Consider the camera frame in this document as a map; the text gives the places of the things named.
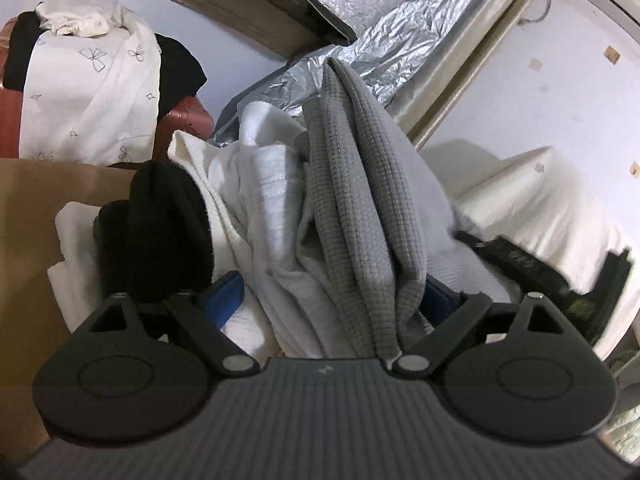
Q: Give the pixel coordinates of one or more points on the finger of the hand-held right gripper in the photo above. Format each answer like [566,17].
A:
[475,246]

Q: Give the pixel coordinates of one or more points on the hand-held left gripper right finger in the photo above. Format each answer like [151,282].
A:
[442,305]

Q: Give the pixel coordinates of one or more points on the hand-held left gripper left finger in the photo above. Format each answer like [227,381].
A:
[222,297]

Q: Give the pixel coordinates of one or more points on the grey t-shirt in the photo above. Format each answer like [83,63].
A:
[360,185]

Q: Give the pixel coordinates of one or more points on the white hanging garment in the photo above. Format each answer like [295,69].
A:
[550,200]

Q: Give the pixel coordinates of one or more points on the black folded garment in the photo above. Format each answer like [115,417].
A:
[155,230]

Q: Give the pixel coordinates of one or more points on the cream folded garment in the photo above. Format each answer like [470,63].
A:
[200,170]

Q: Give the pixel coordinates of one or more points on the pale green cloth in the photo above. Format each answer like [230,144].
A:
[627,410]

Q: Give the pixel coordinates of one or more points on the red suitcase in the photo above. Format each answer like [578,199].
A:
[185,120]

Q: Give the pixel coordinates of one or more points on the crumpled silver foil sheet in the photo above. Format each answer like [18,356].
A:
[400,40]

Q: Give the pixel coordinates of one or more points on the white printed cloth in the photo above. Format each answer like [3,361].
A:
[90,100]

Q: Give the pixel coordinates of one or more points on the cream crumpled cloth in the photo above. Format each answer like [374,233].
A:
[75,15]

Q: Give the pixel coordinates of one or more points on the beige wooden frame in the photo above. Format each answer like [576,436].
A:
[475,50]

